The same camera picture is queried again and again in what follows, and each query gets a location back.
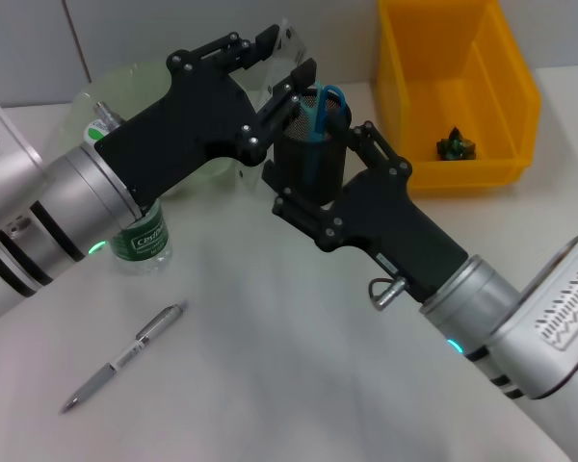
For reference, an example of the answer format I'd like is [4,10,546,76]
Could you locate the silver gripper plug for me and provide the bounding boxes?
[375,277,409,310]
[94,101,122,130]

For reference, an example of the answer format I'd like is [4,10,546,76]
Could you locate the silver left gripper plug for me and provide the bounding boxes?
[94,101,122,130]

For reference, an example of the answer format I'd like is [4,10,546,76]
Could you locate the black mesh pen holder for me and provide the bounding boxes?
[268,89,353,206]

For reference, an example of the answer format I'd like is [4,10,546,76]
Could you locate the blue scissors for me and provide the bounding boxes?
[298,82,347,187]

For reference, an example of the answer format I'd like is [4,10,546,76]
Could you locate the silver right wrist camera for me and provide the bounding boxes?
[490,234,578,400]

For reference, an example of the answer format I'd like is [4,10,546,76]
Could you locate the silver pen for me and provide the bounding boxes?
[59,301,189,415]

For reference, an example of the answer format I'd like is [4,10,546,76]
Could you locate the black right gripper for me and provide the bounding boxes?
[261,113,469,302]

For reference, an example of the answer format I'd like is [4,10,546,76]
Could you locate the clear green-labelled water bottle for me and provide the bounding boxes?
[84,118,173,276]

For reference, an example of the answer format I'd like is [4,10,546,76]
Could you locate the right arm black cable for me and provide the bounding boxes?
[368,277,392,300]

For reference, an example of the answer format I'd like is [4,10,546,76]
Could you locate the green plastic wrapper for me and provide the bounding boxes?
[435,125,478,162]

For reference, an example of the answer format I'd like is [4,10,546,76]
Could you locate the pale green glass fruit bowl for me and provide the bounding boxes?
[60,61,237,199]

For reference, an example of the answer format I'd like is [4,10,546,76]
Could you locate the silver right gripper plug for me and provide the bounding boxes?
[375,277,409,310]

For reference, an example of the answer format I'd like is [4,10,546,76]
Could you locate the transparent plastic ruler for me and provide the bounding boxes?
[234,17,310,190]

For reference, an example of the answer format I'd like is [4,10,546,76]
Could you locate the yellow plastic bin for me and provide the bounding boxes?
[376,0,543,193]

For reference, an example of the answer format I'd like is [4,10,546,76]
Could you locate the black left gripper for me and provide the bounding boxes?
[94,23,319,209]

